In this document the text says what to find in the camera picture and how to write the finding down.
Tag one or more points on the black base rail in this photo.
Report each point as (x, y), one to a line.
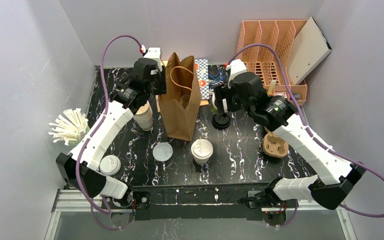
(196, 195)

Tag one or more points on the checkered paper sheet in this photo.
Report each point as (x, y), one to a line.
(209, 75)

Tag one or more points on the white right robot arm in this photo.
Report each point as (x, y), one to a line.
(335, 177)

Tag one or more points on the white lid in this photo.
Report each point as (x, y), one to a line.
(162, 152)
(110, 165)
(202, 149)

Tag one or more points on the green cup of stirrers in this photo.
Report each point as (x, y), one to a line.
(70, 127)

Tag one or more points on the black coffee cup lid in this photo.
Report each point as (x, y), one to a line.
(221, 121)

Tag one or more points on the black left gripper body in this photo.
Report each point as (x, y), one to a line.
(158, 81)

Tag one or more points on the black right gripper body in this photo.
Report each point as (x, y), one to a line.
(223, 100)

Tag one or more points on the white folder board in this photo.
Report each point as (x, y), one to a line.
(308, 50)

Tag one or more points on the stack of white lids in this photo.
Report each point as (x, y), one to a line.
(144, 117)

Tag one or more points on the brown paper bag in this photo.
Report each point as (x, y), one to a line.
(179, 106)

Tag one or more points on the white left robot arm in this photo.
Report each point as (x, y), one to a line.
(80, 168)

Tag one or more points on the cardboard cup carrier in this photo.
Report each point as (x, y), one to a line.
(274, 146)

